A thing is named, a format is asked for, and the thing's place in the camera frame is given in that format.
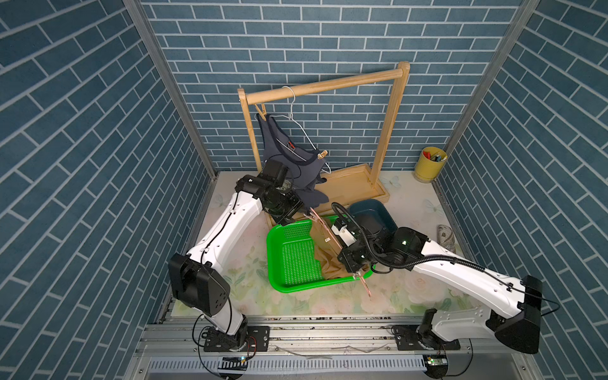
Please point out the floral table mat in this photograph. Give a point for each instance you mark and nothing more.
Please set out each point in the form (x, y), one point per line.
(412, 204)

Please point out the yellow pen cup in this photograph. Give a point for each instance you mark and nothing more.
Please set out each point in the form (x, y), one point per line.
(430, 163)

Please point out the tan tank top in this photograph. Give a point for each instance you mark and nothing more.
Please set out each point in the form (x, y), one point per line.
(332, 256)

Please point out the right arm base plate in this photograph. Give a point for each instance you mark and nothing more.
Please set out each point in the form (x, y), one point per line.
(408, 338)

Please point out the wooden clothes rack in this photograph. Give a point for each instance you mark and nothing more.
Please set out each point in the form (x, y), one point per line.
(363, 156)

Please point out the dark teal plastic bin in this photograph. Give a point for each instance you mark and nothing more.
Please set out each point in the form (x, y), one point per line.
(375, 216)

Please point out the wooden clothespin on grey top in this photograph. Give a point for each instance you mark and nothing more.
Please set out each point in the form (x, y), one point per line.
(322, 154)

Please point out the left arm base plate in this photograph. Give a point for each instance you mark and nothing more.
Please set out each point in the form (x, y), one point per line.
(251, 338)

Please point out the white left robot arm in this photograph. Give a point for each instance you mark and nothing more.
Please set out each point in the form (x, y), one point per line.
(196, 277)

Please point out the green plastic basket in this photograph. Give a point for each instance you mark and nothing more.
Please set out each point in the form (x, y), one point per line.
(303, 256)

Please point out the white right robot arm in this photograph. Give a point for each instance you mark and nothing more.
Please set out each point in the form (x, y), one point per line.
(509, 310)

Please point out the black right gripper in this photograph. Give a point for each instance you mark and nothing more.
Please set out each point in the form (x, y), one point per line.
(344, 258)

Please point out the dark grey tank top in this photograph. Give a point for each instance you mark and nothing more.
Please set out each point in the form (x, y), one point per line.
(304, 166)

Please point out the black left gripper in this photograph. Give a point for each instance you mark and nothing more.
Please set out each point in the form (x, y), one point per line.
(296, 202)

